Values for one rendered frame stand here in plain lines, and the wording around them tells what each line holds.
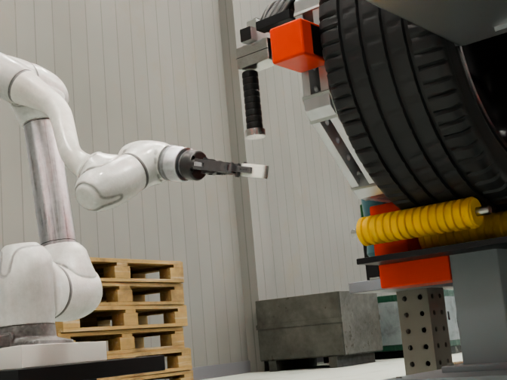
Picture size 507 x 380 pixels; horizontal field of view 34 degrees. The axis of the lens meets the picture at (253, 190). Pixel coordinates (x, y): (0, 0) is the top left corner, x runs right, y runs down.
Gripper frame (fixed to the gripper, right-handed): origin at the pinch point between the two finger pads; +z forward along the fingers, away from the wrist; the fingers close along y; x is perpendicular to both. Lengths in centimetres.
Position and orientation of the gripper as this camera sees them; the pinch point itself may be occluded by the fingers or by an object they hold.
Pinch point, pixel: (254, 170)
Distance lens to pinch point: 193.1
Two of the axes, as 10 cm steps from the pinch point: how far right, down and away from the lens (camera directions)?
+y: 5.7, 1.0, 8.1
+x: -1.3, 9.9, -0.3
